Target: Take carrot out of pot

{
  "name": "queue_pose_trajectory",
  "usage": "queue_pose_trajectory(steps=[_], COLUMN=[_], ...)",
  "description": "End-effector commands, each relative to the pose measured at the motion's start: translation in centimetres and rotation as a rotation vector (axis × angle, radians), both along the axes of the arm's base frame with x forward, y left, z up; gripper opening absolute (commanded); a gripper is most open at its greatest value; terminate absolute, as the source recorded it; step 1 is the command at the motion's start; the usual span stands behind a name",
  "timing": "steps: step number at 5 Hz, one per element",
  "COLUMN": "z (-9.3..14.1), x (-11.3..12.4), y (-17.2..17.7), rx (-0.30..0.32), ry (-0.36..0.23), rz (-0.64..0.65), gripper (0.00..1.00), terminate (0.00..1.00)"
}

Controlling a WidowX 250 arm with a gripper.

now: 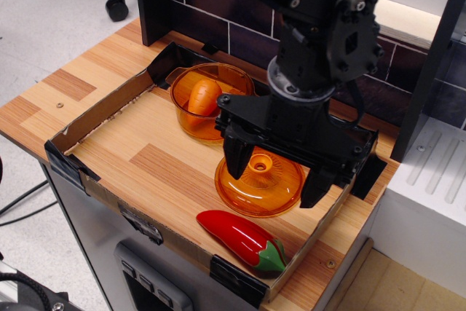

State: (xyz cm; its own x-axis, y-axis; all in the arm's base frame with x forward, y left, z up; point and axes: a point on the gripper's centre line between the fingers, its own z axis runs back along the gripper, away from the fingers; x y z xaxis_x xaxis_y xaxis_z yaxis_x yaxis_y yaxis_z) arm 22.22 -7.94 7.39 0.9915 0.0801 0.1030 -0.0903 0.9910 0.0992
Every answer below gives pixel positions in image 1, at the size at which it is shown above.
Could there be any orange transparent pot lid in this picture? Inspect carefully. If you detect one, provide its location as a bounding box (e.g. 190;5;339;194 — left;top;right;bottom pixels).
215;148;306;218

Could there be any orange toy carrot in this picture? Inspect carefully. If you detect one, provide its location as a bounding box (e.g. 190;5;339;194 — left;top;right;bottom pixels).
188;79;222;117

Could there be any dark brick backsplash panel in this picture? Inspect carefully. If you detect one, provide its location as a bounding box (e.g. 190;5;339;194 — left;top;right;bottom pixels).
170;0;465;129

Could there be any black upright post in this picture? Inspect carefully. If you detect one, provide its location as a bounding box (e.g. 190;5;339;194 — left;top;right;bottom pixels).
391;0;465;162

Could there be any orange transparent pot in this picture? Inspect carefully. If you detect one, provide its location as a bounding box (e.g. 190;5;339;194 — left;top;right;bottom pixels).
165;63;255;142

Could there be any cardboard fence with black tape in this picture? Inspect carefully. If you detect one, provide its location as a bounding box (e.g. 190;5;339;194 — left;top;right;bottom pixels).
44;44;380;310

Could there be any red toy chili pepper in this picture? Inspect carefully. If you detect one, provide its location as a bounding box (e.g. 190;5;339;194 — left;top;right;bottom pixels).
196;210;288;272

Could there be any white toy sink drainboard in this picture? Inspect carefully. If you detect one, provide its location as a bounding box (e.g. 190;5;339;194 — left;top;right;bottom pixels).
387;118;465;226

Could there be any grey toy oven panel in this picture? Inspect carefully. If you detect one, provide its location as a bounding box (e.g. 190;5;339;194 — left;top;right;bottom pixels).
114;243;194;311

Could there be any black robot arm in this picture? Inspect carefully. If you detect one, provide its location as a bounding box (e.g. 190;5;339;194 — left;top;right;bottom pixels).
216;0;384;208

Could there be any black floor cable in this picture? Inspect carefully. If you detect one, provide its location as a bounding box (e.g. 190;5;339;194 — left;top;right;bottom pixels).
0;179;59;227

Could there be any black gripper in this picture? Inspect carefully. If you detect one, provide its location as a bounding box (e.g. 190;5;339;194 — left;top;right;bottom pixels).
216;94;378;208

